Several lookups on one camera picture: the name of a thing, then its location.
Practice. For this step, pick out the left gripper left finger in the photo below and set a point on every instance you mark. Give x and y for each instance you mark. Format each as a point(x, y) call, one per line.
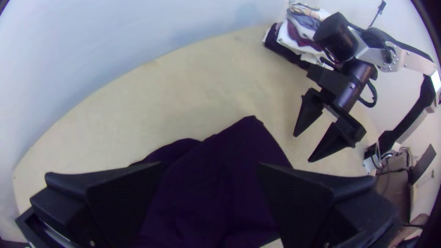
point(103, 203)

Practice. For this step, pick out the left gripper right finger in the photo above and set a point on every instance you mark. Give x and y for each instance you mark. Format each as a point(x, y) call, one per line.
point(317, 213)

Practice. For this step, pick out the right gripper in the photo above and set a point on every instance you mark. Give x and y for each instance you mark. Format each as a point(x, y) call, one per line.
point(330, 82)

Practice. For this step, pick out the dark t-shirt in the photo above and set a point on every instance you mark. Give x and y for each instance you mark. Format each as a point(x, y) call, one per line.
point(213, 179)

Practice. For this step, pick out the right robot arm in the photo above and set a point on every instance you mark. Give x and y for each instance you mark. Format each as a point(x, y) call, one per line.
point(396, 55)

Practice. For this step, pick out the pile of folded clothes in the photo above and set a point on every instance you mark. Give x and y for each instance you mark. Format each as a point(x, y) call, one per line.
point(293, 34)

